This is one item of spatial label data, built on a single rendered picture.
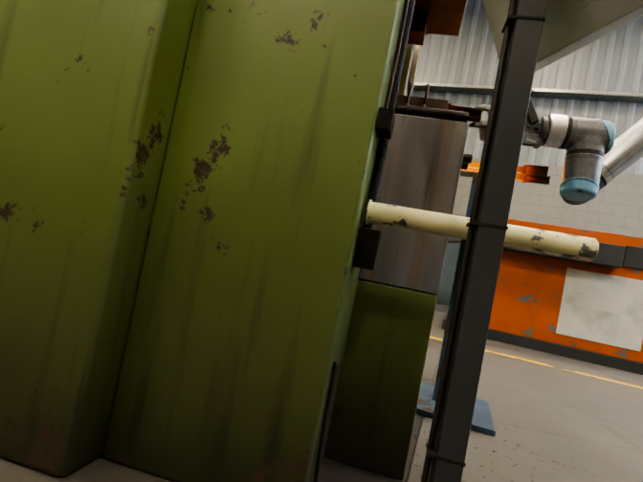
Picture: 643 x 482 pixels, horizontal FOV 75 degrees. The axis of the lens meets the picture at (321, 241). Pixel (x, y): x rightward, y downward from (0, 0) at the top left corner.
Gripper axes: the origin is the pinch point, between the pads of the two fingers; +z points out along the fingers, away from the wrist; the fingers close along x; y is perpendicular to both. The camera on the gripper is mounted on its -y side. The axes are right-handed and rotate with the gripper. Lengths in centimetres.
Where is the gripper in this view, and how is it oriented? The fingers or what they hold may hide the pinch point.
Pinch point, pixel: (472, 114)
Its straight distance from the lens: 135.5
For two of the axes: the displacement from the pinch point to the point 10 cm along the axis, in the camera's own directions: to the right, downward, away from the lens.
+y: -1.9, 9.8, -0.3
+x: 1.9, 0.7, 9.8
